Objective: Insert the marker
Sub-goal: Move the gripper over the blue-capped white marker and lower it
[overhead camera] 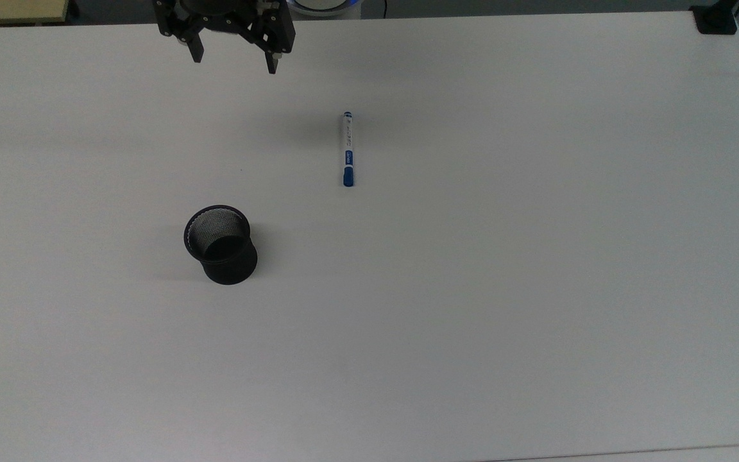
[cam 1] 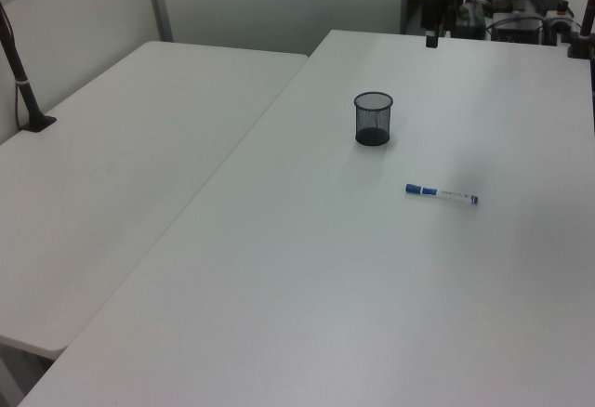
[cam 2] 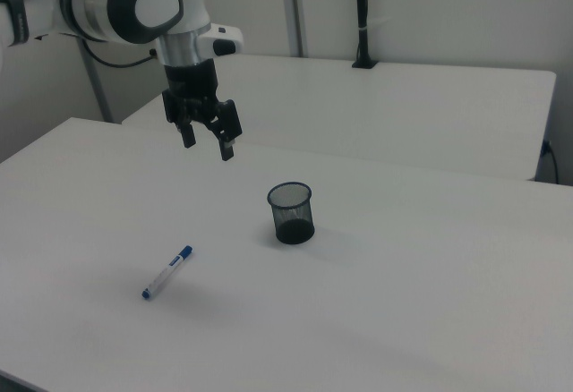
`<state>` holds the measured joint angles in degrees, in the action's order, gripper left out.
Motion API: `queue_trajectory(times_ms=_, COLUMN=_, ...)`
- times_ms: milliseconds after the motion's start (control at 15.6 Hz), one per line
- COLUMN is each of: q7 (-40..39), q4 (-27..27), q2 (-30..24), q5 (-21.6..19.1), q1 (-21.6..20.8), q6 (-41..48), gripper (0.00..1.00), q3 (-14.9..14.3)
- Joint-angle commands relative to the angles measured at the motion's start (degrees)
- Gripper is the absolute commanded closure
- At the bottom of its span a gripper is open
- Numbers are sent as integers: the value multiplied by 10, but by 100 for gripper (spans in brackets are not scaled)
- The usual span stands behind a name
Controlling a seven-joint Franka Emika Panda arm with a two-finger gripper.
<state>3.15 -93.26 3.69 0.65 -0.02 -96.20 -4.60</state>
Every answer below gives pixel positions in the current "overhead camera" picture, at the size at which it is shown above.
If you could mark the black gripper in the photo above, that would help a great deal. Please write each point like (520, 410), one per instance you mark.
(228, 18)

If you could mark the blue and white marker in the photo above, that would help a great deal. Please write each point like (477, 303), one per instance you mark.
(348, 151)

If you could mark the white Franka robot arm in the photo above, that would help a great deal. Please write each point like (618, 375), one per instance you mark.
(323, 5)

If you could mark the black mesh pen cup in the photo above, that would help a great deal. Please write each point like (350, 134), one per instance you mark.
(225, 256)

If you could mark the light wooden table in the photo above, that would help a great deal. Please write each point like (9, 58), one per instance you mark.
(10, 9)

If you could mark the black camera pole with clamp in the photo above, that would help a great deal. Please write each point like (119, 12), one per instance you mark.
(716, 19)

